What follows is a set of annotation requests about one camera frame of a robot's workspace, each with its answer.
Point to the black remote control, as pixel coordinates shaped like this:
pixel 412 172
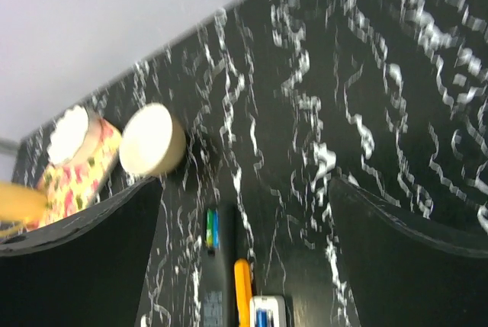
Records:
pixel 217 286

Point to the floral rectangular tray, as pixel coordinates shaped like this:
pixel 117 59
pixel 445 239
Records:
pixel 70 190

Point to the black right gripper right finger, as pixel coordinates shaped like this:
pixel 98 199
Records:
pixel 405 270

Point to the yellow mug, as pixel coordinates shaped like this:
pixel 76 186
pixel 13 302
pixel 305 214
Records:
pixel 21 206

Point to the green blue batteries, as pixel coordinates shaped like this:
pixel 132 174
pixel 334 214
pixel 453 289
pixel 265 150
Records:
pixel 212 229

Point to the white remote blue batteries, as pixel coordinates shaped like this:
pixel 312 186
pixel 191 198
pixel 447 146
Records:
pixel 275 303

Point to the white scalloped bowl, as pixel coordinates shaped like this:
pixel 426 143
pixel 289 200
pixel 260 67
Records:
pixel 75 137

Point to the beige round bowl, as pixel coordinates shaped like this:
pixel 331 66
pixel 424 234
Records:
pixel 153 142

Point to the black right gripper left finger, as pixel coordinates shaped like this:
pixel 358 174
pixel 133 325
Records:
pixel 85 270

